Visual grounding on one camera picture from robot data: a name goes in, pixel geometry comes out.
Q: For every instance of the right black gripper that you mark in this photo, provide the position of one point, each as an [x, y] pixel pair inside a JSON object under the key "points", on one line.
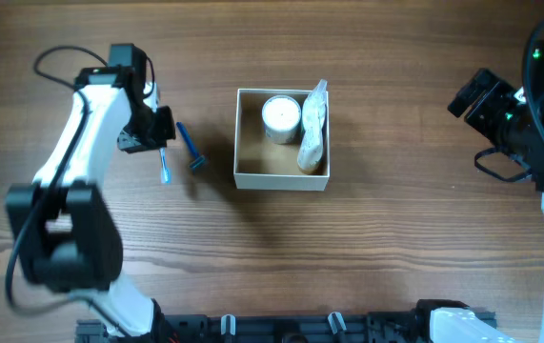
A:
{"points": [[483, 106]]}

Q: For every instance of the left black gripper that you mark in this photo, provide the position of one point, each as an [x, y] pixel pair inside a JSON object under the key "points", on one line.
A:
{"points": [[155, 126]]}

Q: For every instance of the blue disposable razor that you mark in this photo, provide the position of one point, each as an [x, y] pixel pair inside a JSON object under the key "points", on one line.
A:
{"points": [[198, 159]]}

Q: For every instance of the blue white toothbrush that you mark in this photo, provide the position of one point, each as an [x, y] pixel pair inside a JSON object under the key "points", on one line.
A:
{"points": [[165, 173]]}

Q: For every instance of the clear cotton swab tub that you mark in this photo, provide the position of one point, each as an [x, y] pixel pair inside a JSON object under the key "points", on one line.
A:
{"points": [[281, 117]]}

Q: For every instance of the white floral lotion tube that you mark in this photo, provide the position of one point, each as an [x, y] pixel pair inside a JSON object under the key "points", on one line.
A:
{"points": [[311, 149]]}

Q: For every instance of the dark mouthwash spray bottle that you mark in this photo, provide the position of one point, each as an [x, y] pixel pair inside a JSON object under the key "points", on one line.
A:
{"points": [[316, 97]]}

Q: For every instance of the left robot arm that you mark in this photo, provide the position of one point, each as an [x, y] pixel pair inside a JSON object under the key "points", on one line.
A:
{"points": [[66, 246]]}

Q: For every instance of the beige open cardboard box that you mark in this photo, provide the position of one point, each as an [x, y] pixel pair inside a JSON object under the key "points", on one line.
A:
{"points": [[260, 164]]}

